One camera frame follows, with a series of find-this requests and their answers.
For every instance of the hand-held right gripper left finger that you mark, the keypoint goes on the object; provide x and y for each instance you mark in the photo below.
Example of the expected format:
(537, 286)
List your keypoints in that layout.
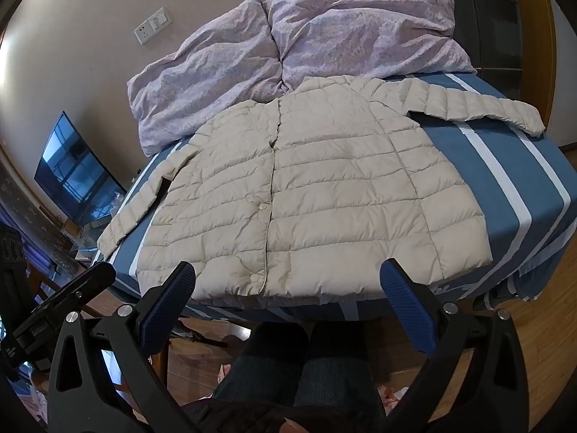
(167, 306)

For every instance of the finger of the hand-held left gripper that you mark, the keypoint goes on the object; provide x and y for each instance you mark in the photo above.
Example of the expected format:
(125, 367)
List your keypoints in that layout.
(83, 285)

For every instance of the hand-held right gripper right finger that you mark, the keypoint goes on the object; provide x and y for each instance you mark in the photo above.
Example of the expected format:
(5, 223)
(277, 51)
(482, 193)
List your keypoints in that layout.
(405, 311)

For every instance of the cream puffer jacket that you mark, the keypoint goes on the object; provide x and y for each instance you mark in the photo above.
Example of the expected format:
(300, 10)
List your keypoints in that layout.
(324, 198)

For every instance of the person's right hand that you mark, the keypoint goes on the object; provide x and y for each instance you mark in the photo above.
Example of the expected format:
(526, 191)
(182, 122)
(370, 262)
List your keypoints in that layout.
(290, 427)

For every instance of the low television stand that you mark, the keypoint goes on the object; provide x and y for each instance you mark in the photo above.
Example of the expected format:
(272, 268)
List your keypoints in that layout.
(81, 241)

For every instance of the person's right leg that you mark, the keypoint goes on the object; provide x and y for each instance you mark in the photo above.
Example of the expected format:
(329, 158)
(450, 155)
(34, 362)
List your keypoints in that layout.
(338, 370)

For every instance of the person's leg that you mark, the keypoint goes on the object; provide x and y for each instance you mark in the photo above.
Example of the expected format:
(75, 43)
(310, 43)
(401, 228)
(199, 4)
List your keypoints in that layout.
(338, 370)
(263, 365)

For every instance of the person's left leg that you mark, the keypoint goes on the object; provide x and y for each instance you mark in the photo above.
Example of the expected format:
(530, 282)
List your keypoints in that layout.
(263, 365)

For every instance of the flat screen television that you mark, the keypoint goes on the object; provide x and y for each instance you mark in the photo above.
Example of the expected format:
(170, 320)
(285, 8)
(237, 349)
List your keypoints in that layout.
(74, 171)

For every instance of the person's dark top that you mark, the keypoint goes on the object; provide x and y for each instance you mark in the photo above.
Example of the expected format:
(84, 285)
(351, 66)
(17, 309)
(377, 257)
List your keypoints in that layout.
(234, 417)

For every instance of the blue white-striped bed sheet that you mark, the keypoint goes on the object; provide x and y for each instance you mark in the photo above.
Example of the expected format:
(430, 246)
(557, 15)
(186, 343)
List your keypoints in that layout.
(496, 180)

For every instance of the lilac floral duvet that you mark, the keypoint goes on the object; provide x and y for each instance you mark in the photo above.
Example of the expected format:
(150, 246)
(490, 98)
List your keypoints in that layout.
(288, 49)

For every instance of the dark glass wardrobe door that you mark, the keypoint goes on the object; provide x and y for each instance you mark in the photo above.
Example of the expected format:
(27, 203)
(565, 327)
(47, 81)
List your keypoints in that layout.
(487, 13)

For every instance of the white wall socket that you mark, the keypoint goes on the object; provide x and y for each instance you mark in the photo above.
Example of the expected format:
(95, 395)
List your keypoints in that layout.
(142, 34)

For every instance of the white light switch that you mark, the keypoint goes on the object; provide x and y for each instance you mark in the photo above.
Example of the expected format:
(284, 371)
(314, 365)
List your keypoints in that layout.
(160, 19)

